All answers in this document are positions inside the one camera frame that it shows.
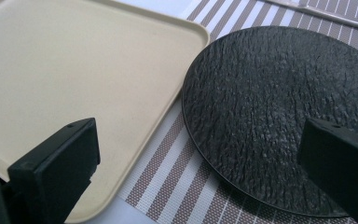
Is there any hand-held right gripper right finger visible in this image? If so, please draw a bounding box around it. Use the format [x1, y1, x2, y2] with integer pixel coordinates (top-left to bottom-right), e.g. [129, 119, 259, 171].
[297, 118, 358, 224]

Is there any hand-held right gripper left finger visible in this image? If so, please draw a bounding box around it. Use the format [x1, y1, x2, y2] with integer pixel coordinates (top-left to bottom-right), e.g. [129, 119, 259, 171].
[7, 117, 102, 224]

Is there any beige square tray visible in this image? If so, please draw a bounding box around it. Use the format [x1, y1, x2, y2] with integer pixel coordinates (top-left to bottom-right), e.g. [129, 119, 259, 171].
[0, 0, 211, 224]

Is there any black textured round plate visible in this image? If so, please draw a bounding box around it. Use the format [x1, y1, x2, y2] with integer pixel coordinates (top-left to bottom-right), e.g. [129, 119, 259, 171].
[181, 25, 358, 218]

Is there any brown striped placemat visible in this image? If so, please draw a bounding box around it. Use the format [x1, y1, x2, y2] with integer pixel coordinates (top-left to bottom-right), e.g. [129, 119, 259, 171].
[117, 0, 358, 224]

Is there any silver table knife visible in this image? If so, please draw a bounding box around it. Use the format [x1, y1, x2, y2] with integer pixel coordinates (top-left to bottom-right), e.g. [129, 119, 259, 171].
[262, 0, 358, 33]

